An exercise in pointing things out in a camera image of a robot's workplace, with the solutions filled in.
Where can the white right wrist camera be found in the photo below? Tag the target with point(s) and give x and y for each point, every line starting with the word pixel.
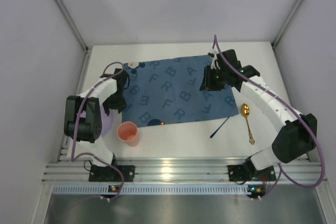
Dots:
pixel 213 54

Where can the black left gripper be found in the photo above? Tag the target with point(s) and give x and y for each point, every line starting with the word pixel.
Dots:
pixel 115 102

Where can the aluminium mounting rail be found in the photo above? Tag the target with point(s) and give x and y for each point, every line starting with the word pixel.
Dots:
pixel 177 170

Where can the blue metallic fork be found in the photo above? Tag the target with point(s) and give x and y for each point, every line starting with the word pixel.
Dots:
pixel 214 133

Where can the gold ornate spoon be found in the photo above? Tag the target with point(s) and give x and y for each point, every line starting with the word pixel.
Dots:
pixel 245 112

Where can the blue letter-print placemat cloth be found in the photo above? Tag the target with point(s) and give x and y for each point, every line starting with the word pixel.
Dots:
pixel 167 92

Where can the right aluminium frame post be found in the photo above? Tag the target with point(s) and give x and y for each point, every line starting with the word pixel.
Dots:
pixel 283 28

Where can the purple plastic plate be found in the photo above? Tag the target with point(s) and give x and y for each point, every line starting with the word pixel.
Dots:
pixel 107 119

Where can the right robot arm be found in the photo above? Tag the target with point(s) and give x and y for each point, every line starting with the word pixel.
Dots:
pixel 295 131

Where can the aluminium frame post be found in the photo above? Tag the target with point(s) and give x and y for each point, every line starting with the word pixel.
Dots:
pixel 69 20
pixel 283 28

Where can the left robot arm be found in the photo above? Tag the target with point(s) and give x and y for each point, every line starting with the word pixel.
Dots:
pixel 83 123

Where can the orange plastic cup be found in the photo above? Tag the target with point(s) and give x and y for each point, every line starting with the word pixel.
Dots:
pixel 128 133

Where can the perforated grey cable duct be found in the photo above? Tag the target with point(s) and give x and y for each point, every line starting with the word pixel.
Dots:
pixel 156 189

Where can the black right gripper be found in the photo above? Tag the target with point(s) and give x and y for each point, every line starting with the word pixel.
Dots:
pixel 210 80

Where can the left aluminium frame post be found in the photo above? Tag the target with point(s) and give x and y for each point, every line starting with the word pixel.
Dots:
pixel 69 20

